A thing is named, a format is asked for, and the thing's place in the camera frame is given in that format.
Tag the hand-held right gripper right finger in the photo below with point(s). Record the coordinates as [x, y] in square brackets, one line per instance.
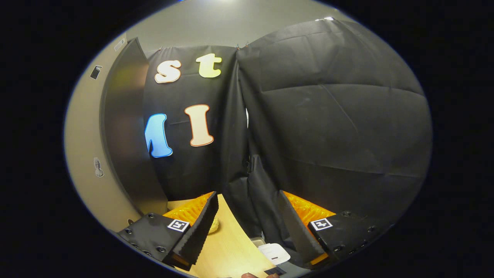
[295, 229]

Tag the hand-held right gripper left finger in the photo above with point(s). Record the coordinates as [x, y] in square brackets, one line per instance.
[202, 227]

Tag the yellow coaster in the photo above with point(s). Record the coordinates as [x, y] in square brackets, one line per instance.
[213, 226]

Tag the beige cabinet door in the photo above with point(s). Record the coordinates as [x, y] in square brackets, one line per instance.
[83, 135]

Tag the grey curved panel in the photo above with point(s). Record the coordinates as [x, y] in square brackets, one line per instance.
[295, 270]

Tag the black backdrop cloth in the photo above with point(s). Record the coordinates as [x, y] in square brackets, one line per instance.
[328, 127]

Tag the long ceiling light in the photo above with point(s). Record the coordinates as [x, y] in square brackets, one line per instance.
[324, 18]

